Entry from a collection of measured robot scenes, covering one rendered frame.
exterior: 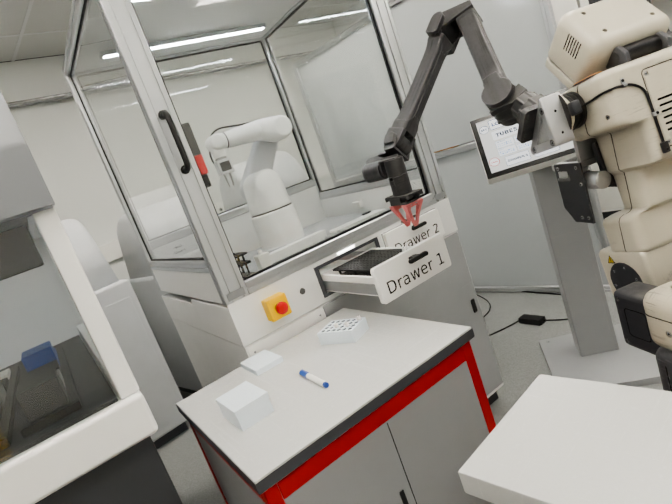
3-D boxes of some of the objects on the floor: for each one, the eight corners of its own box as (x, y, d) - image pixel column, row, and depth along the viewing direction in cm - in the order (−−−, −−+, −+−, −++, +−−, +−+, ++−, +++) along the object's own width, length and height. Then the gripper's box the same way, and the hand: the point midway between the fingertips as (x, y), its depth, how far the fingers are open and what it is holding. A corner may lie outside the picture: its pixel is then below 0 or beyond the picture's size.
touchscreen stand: (682, 379, 188) (625, 124, 169) (561, 400, 201) (495, 166, 182) (636, 326, 235) (587, 122, 216) (540, 345, 248) (485, 155, 229)
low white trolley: (548, 572, 133) (471, 326, 119) (384, 780, 102) (254, 482, 88) (409, 488, 182) (343, 307, 168) (270, 612, 152) (175, 403, 137)
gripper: (378, 180, 141) (393, 230, 144) (400, 176, 132) (416, 229, 136) (395, 173, 144) (409, 222, 148) (418, 169, 136) (432, 221, 139)
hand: (411, 223), depth 141 cm, fingers open, 3 cm apart
